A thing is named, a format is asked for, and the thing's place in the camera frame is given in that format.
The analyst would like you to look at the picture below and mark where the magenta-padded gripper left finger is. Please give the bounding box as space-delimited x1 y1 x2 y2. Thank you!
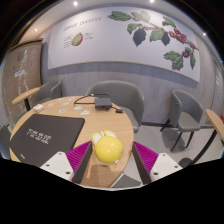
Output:
39 140 94 185

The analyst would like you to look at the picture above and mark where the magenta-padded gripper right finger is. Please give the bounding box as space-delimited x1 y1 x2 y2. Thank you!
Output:
132 141 183 185

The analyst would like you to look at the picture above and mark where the black mouse pad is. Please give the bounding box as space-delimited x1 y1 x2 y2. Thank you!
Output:
8 113 86 168

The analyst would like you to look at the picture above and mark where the grey upholstered chair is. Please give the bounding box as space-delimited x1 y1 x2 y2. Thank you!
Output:
85 80 146 134
159 89 204 152
33 79 63 105

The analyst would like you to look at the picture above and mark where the small white box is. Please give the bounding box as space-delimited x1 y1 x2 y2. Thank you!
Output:
32 103 45 113

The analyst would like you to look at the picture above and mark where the round wooden side table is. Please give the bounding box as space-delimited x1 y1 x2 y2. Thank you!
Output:
178 108 224 168
11 87 42 112

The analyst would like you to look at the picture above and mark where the black flat box device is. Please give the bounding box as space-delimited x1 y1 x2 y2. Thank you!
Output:
94 96 113 110

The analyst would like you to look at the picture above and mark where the grey door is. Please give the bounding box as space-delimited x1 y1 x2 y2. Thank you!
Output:
213 56 224 114

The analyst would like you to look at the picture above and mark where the black cable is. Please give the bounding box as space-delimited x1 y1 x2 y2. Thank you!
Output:
73 93 111 106

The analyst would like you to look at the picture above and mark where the brown printed wall panel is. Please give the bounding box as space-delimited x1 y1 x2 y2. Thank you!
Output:
2 39 44 129

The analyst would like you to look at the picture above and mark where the coffee plant wall mural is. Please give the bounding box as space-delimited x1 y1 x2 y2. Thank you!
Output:
47 6 201 83

